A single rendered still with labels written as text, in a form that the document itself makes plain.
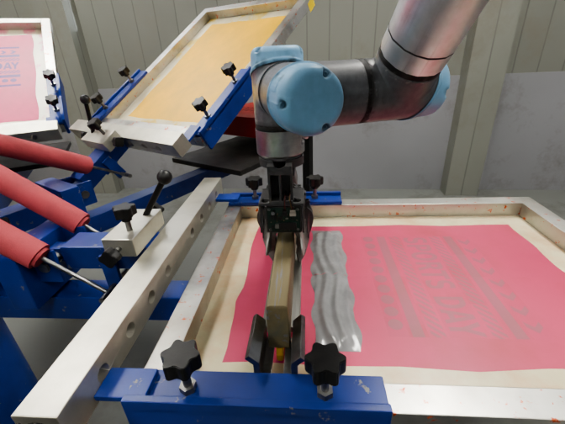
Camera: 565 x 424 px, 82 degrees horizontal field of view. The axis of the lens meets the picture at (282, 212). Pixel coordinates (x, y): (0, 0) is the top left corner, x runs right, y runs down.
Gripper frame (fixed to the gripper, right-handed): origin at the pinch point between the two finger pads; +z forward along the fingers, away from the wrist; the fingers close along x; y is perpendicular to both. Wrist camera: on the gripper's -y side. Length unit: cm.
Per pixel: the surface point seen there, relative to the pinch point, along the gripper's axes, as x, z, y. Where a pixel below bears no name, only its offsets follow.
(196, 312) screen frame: -13.8, 1.9, 14.0
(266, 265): -4.6, 5.3, -3.4
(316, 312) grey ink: 5.4, 5.1, 10.3
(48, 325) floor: -147, 101, -78
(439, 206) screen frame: 37.5, 2.6, -25.4
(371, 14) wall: 60, -60, -279
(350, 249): 13.3, 5.3, -9.6
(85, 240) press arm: -39.4, -3.3, 0.4
